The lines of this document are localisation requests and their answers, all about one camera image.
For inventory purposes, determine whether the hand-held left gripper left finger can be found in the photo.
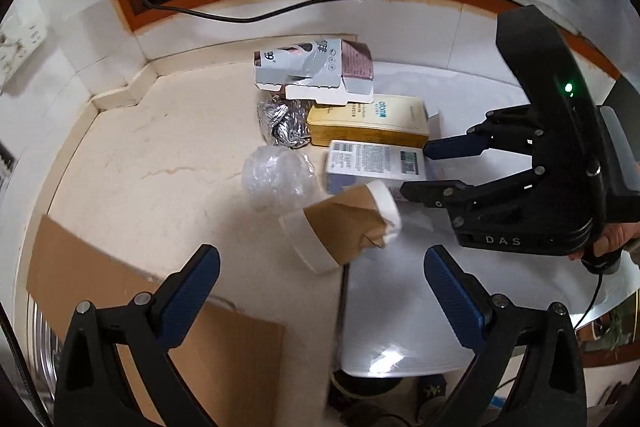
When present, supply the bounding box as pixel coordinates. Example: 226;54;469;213
54;244;222;427

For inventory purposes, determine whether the crumpled clear plastic wrap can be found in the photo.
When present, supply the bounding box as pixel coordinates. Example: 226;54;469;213
241;144;318;212

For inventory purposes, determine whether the round dark bin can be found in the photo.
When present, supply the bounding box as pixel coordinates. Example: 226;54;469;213
327;369;418;413

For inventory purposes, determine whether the white power strip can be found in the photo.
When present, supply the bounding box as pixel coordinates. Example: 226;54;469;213
0;14;48;95

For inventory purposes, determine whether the white blue carton box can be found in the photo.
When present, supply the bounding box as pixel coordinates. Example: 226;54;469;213
325;139;436;202

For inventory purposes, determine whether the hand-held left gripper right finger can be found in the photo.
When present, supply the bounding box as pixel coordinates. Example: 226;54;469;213
423;244;588;427

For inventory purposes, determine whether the orange wooden window frame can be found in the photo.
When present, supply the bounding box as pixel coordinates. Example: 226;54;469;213
116;0;621;78

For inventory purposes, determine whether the brown paper cup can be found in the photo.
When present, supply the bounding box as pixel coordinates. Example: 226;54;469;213
279;180;402;275

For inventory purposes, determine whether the small brown white box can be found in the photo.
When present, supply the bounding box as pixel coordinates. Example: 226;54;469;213
285;41;375;105

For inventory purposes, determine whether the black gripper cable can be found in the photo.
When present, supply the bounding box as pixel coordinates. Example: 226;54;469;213
572;274;603;333

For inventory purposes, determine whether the yellow carton box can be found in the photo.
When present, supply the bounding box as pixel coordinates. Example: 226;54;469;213
306;96;441;150

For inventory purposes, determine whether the person's right hand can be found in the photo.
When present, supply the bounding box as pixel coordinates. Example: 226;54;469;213
594;222;640;258

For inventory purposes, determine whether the silver foil wrapper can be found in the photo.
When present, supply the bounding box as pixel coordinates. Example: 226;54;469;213
256;99;313;148

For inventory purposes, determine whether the torn grey printed carton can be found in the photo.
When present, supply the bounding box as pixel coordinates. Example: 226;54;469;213
253;38;346;90

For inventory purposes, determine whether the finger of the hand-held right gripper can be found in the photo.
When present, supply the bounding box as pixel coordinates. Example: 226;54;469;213
400;167;549;216
423;106;543;162

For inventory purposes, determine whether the brown cardboard sheet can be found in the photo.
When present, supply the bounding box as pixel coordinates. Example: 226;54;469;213
26;215;286;427

